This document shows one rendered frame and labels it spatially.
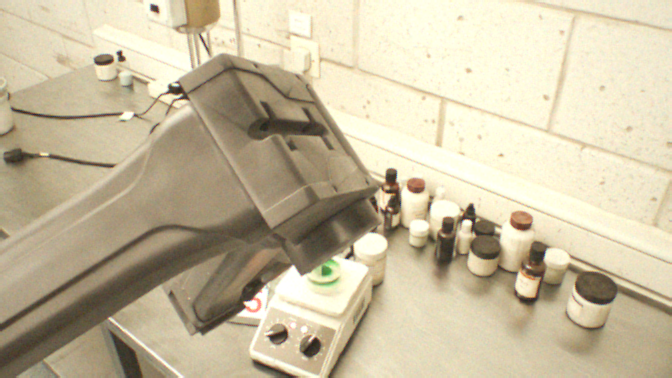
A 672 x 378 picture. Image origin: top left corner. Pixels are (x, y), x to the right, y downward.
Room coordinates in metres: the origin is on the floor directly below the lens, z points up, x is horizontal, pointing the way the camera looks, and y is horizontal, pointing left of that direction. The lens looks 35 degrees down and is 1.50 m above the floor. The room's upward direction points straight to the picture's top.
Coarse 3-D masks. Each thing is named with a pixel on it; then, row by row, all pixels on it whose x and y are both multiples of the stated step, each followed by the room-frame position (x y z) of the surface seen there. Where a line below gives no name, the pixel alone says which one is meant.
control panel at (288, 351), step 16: (272, 320) 0.63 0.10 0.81; (288, 320) 0.63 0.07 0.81; (304, 320) 0.62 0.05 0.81; (288, 336) 0.60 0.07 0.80; (304, 336) 0.60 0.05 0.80; (320, 336) 0.60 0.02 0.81; (272, 352) 0.59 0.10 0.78; (288, 352) 0.58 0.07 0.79; (320, 352) 0.58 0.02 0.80; (304, 368) 0.56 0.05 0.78; (320, 368) 0.55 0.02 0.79
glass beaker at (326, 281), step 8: (336, 256) 0.66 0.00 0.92; (328, 264) 0.65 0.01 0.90; (336, 264) 0.66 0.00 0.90; (312, 272) 0.66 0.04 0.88; (320, 272) 0.65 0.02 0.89; (328, 272) 0.65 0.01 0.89; (336, 272) 0.66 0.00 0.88; (312, 280) 0.66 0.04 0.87; (320, 280) 0.65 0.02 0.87; (328, 280) 0.65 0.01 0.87; (336, 280) 0.66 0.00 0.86; (312, 288) 0.66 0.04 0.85; (320, 288) 0.65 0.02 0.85; (328, 288) 0.65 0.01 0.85; (336, 288) 0.66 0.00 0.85
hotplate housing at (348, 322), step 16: (368, 288) 0.70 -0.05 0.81; (272, 304) 0.65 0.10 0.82; (288, 304) 0.65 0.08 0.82; (352, 304) 0.65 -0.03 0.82; (368, 304) 0.70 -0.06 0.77; (320, 320) 0.62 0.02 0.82; (336, 320) 0.62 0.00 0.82; (352, 320) 0.64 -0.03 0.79; (256, 336) 0.61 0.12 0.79; (336, 336) 0.60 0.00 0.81; (256, 352) 0.59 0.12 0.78; (336, 352) 0.59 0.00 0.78; (288, 368) 0.56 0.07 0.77
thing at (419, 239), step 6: (414, 222) 0.90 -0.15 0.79; (420, 222) 0.89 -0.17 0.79; (426, 222) 0.90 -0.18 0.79; (414, 228) 0.88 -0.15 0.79; (420, 228) 0.88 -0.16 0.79; (426, 228) 0.88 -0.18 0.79; (414, 234) 0.87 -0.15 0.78; (420, 234) 0.87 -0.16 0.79; (426, 234) 0.87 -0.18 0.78; (408, 240) 0.88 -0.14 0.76; (414, 240) 0.87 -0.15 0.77; (420, 240) 0.87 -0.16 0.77; (426, 240) 0.87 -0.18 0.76; (414, 246) 0.87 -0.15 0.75; (420, 246) 0.87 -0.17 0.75
